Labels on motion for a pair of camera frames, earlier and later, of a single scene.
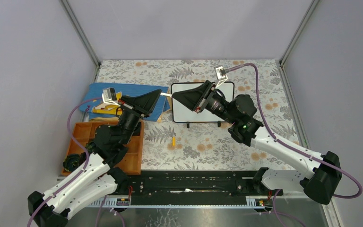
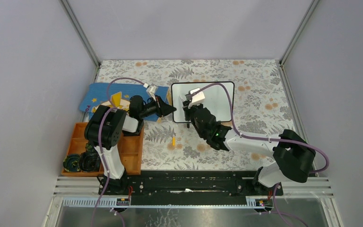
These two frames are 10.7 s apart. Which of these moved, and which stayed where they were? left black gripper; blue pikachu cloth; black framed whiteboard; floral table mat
Moved: left black gripper
Stayed: black framed whiteboard; floral table mat; blue pikachu cloth
